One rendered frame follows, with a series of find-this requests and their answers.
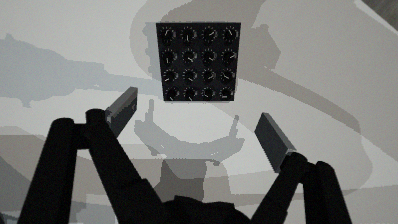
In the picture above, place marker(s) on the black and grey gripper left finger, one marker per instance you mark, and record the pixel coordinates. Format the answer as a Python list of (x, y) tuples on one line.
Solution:
[(132, 198)]

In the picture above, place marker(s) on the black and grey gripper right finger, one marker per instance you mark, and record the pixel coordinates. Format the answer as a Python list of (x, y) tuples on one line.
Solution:
[(323, 199)]

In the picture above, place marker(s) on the black knob box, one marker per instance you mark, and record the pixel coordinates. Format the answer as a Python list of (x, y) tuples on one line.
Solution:
[(204, 67)]

